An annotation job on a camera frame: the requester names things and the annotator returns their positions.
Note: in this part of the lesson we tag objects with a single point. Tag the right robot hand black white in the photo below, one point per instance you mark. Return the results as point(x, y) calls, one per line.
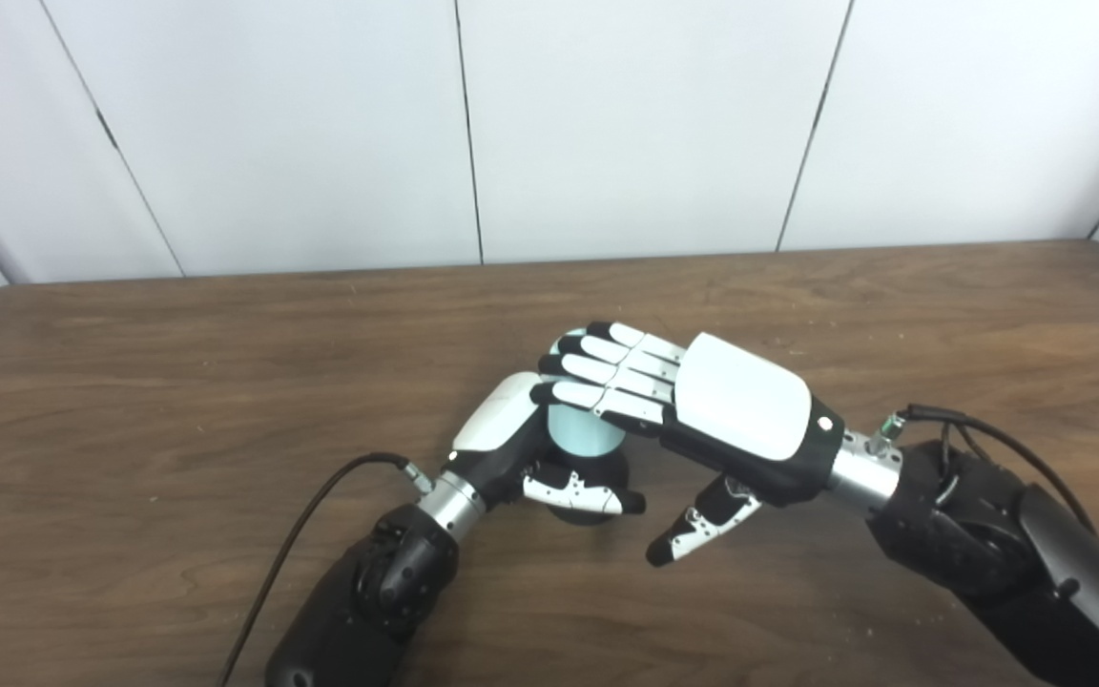
point(745, 401)

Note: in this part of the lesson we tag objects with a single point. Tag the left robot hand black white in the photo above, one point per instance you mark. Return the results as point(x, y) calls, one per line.
point(502, 425)

